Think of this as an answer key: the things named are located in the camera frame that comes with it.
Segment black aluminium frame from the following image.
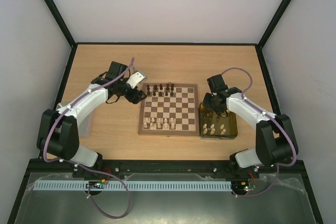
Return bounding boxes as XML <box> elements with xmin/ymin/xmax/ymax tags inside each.
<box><xmin>8</xmin><ymin>0</ymin><xmax>323</xmax><ymax>223</ymax></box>

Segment clear plastic sheet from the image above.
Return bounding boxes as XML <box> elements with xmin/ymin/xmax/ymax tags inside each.
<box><xmin>15</xmin><ymin>173</ymin><xmax>315</xmax><ymax>223</ymax></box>

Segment wooden chess board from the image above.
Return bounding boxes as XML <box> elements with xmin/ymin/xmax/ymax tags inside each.
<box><xmin>138</xmin><ymin>82</ymin><xmax>200</xmax><ymax>136</ymax></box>

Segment silver metal tray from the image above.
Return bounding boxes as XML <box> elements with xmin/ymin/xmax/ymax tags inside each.
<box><xmin>57</xmin><ymin>101</ymin><xmax>95</xmax><ymax>138</ymax></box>

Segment yellow tin tray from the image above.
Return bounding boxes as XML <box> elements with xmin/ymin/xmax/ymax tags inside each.
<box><xmin>198</xmin><ymin>103</ymin><xmax>238</xmax><ymax>140</ymax></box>

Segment grey slotted cable duct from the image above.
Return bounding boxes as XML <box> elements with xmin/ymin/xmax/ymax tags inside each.
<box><xmin>33</xmin><ymin>180</ymin><xmax>232</xmax><ymax>191</ymax></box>

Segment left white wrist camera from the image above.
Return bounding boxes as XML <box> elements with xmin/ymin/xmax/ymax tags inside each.
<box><xmin>127</xmin><ymin>71</ymin><xmax>147</xmax><ymax>89</ymax></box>

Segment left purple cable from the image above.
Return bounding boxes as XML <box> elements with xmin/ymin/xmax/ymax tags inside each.
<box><xmin>43</xmin><ymin>57</ymin><xmax>136</xmax><ymax>219</ymax></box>

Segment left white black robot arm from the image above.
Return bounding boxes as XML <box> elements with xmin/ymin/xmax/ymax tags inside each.
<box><xmin>37</xmin><ymin>61</ymin><xmax>146</xmax><ymax>167</ymax></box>

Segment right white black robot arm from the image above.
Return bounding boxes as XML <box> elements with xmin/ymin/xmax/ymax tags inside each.
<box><xmin>203</xmin><ymin>74</ymin><xmax>298</xmax><ymax>178</ymax></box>

